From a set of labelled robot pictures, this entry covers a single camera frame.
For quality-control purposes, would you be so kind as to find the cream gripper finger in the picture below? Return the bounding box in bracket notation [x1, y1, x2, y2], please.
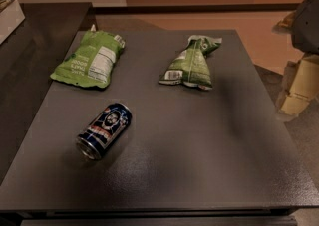
[276, 54, 319, 116]

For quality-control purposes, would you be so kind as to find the blue pepsi can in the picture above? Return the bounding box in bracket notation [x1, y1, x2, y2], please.
[76, 103, 132, 160]

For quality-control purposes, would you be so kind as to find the crumpled green chip bag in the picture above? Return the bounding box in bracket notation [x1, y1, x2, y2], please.
[159, 35, 222, 91]

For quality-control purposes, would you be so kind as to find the green chip bag flat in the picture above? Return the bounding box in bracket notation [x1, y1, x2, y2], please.
[50, 27, 126, 89]

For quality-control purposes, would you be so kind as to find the white box on left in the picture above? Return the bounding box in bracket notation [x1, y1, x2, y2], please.
[0, 0, 25, 44]

